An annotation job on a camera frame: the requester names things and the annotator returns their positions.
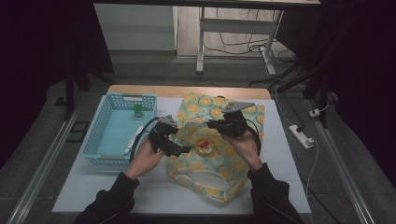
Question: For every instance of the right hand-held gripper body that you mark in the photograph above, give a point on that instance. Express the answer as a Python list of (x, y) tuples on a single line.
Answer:
[(235, 124)]

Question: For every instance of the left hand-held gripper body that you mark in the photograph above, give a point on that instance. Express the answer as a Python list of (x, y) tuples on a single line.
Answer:
[(162, 133)]

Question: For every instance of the orange-print teal tote bag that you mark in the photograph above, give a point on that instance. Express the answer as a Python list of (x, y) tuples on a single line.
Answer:
[(199, 109)]

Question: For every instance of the white ointment tube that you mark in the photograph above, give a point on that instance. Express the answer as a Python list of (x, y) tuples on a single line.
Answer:
[(132, 143)]

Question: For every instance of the small green-capped bottle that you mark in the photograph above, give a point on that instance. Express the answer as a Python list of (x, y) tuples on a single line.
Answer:
[(138, 109)]

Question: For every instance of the light blue plastic basket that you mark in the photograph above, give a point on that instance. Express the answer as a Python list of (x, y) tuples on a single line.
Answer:
[(109, 140)]

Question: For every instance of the person's right hand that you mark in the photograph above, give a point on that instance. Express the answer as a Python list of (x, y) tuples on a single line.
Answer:
[(247, 149)]

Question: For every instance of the person's left hand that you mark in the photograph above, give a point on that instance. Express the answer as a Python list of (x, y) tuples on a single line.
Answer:
[(143, 161)]

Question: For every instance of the white power strip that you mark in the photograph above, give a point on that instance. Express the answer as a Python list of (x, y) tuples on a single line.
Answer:
[(300, 137)]

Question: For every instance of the white-legged desk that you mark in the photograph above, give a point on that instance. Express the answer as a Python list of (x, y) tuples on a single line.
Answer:
[(200, 46)]

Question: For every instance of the small white adapter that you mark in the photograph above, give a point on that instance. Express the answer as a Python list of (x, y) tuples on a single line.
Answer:
[(314, 113)]

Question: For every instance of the black metal stand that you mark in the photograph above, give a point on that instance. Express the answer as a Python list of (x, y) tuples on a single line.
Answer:
[(322, 90), (70, 93)]

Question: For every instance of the white cabinet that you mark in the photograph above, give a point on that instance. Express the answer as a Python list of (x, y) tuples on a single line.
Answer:
[(134, 28)]

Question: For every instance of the dark curtain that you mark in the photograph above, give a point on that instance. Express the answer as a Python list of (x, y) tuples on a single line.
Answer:
[(31, 62), (367, 77)]

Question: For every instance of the black floor bracket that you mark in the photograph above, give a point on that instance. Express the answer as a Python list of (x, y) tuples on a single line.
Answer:
[(72, 132)]

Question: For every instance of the aluminium floor rail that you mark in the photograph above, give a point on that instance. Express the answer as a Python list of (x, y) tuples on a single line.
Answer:
[(342, 168), (43, 168)]

